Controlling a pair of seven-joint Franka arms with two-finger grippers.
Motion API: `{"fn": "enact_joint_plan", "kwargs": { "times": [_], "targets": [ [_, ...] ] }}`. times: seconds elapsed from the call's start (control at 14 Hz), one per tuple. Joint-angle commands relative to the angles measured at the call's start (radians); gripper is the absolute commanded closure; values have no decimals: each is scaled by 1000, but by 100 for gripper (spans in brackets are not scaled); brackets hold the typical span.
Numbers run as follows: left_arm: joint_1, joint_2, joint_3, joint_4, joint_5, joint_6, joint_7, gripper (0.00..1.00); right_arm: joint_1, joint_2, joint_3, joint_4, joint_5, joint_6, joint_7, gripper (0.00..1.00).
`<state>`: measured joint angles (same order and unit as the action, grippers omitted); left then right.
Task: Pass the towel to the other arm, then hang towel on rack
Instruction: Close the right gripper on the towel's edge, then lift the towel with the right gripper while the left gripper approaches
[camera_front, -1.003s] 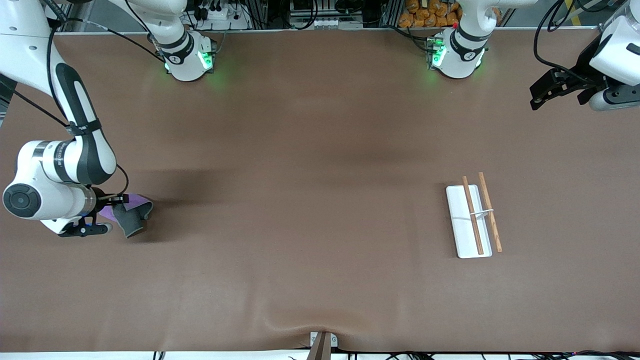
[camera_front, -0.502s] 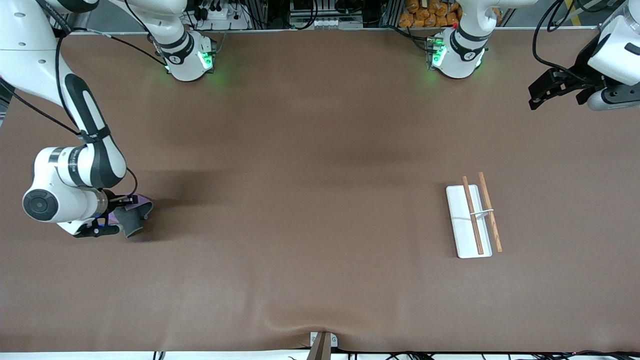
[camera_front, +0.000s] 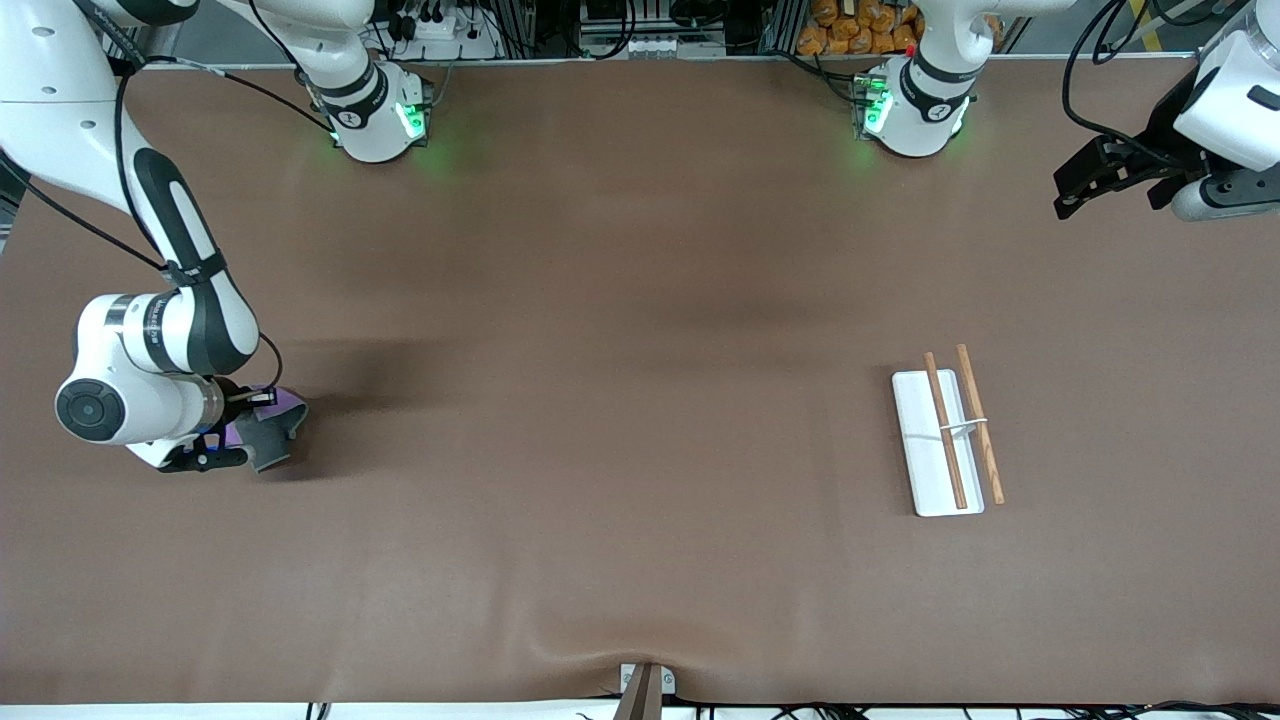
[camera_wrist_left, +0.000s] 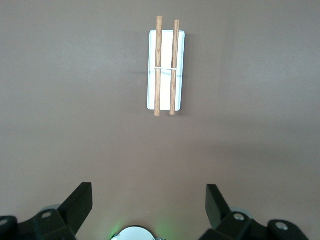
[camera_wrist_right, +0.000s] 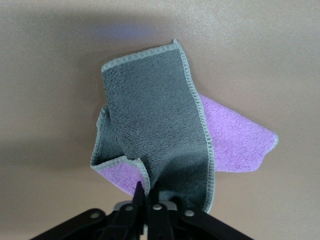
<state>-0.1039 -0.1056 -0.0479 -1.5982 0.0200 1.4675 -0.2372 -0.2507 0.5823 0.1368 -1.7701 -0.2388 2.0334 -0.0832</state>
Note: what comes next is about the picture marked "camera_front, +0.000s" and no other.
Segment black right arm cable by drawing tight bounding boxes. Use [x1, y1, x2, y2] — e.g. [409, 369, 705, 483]
[0, 0, 337, 401]

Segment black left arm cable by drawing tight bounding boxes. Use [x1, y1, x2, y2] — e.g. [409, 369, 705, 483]
[1061, 0, 1201, 173]

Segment purple and grey towel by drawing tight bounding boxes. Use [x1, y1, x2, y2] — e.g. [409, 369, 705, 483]
[228, 386, 309, 475]

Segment metal table edge bracket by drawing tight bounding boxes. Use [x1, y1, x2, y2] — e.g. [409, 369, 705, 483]
[619, 663, 677, 698]

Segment orange packets pile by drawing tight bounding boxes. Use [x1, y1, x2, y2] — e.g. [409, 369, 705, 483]
[797, 0, 1004, 58]

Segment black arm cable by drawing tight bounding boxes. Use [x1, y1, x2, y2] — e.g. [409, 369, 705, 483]
[1061, 0, 1201, 173]
[0, 0, 337, 401]

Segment brown table mat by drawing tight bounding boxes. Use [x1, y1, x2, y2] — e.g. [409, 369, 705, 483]
[0, 58, 1280, 707]

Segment white power strip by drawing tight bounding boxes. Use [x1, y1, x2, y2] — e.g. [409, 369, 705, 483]
[395, 5, 506, 61]

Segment brown post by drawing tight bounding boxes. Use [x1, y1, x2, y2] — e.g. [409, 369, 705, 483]
[612, 665, 665, 720]

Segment white rack with wooden rods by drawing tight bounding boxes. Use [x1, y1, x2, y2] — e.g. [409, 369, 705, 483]
[891, 344, 1006, 518]

